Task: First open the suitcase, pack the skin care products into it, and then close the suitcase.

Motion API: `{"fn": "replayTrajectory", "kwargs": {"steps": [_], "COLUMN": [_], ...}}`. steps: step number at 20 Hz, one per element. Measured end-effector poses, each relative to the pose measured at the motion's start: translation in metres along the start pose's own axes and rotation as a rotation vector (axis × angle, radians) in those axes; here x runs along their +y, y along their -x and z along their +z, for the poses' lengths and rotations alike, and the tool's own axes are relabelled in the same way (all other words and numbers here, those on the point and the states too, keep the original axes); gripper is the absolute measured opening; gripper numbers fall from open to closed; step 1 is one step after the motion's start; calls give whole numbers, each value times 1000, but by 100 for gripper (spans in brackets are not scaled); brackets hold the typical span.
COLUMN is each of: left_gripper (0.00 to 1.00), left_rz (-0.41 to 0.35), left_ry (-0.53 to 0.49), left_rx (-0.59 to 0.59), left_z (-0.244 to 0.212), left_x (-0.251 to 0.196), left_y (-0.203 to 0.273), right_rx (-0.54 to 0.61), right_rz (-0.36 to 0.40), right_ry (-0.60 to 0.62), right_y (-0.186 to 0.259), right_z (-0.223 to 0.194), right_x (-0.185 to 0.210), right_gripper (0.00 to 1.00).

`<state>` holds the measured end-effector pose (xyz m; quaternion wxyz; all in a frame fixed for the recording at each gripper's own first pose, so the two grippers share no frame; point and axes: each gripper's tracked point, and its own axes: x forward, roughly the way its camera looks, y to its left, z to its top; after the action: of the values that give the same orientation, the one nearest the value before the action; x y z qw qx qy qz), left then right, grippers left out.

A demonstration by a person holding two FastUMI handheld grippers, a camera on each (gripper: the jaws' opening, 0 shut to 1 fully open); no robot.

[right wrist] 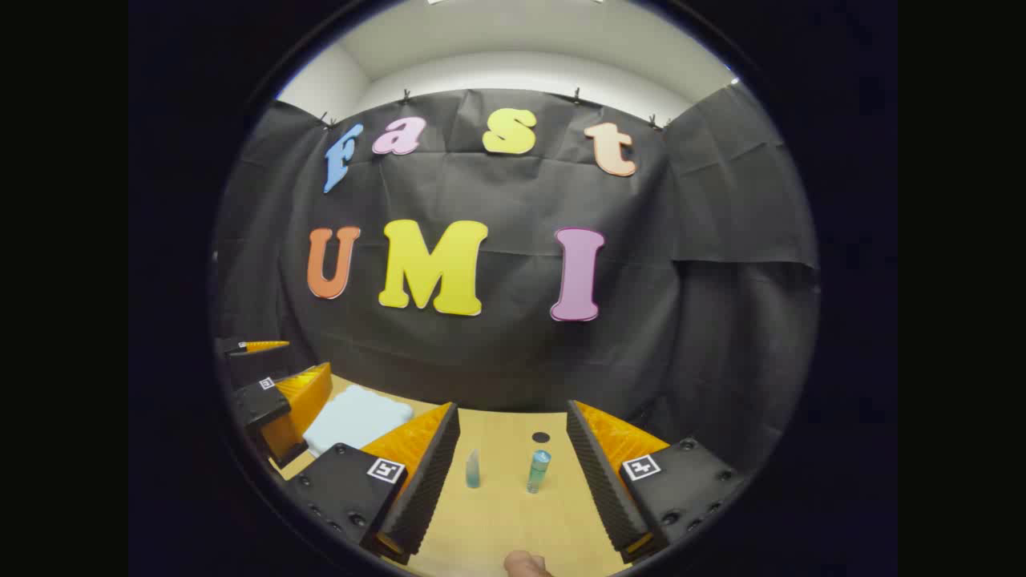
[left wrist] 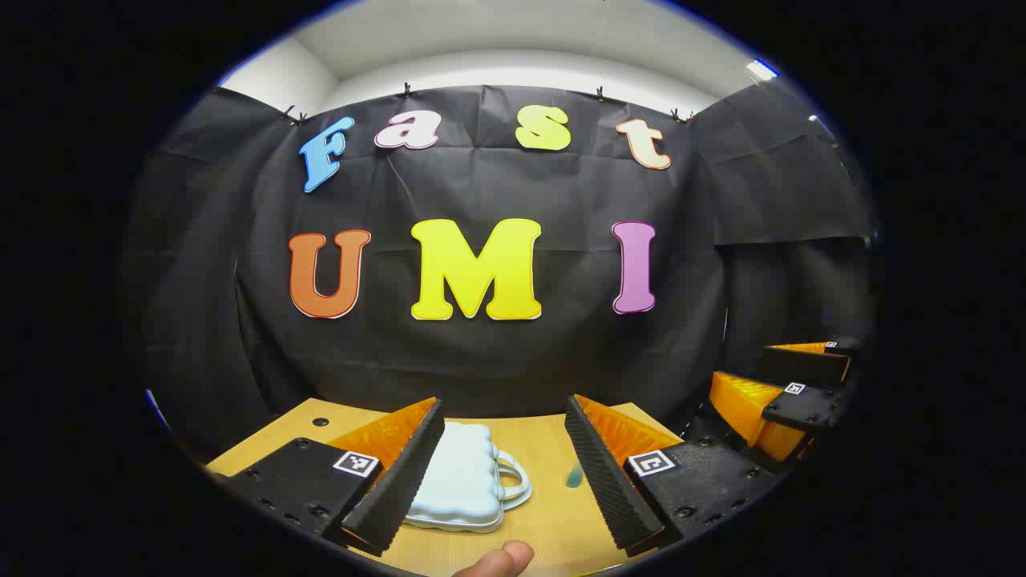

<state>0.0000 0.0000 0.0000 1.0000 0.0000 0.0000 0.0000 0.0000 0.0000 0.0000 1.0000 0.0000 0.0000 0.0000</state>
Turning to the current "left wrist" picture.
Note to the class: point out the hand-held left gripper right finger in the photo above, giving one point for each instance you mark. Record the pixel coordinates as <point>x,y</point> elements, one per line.
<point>609,489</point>

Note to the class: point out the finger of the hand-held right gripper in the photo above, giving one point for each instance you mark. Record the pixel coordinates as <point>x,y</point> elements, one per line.
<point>809,407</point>
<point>801,367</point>

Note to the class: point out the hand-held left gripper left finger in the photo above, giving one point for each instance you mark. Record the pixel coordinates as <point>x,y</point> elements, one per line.
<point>401,489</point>

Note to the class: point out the small tapered teal bottle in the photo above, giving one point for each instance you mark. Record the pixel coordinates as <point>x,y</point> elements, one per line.
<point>574,477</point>

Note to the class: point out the light blue suitcase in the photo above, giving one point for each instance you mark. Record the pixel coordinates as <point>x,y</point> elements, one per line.
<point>465,481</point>

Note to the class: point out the black backdrop cloth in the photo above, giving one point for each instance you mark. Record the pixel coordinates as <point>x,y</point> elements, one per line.
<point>481,361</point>

